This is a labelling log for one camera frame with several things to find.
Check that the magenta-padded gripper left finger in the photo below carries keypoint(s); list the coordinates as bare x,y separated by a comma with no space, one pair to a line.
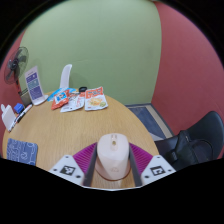
83,160

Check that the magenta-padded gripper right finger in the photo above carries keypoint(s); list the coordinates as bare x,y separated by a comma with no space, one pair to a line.
143,161

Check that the pale pink computer mouse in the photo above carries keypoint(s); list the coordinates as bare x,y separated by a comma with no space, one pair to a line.
112,156

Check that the blue patterned mouse pad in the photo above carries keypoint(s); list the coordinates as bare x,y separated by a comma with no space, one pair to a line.
21,151

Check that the large orange white snack packet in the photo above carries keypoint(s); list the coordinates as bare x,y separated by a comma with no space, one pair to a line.
95,99

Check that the orange-red snack packet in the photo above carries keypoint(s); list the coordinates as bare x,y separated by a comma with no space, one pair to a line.
60,99

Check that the small black round object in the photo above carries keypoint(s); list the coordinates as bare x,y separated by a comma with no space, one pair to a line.
82,89

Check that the blue snack packet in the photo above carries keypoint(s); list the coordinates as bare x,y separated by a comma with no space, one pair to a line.
55,93

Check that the black office chair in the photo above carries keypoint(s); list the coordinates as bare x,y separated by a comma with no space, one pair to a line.
210,128

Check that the black whiteboard marker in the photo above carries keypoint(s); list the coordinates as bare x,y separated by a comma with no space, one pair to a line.
13,124
24,113

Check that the blue whiteboard eraser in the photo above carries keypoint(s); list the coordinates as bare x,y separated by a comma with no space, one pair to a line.
18,108

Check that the white tissue box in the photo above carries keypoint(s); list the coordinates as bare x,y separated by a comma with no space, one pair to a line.
8,116

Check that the black standing fan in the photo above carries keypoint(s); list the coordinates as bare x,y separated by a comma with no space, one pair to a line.
16,65

